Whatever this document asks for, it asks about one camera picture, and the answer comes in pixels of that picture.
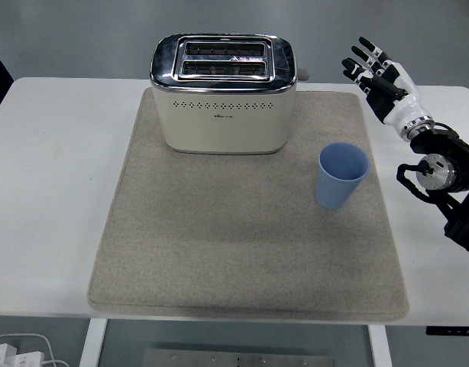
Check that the cream toaster with chrome top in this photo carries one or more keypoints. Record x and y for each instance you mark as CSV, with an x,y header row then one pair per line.
x,y
223,126

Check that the grey metal plate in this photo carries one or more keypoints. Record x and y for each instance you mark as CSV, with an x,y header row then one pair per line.
x,y
238,359

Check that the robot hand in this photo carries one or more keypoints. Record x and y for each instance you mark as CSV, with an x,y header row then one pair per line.
x,y
404,103

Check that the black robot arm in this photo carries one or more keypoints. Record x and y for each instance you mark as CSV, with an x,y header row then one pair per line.
x,y
460,153

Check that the beige fabric mat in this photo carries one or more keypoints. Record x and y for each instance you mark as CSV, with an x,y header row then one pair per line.
x,y
219,237

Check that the blue ribbed plastic cup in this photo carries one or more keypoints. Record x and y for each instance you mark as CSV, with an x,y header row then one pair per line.
x,y
332,191

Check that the white power strip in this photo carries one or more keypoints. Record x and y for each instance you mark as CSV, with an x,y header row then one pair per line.
x,y
18,359

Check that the white table leg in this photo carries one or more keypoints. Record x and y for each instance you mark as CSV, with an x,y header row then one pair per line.
x,y
92,344
380,348

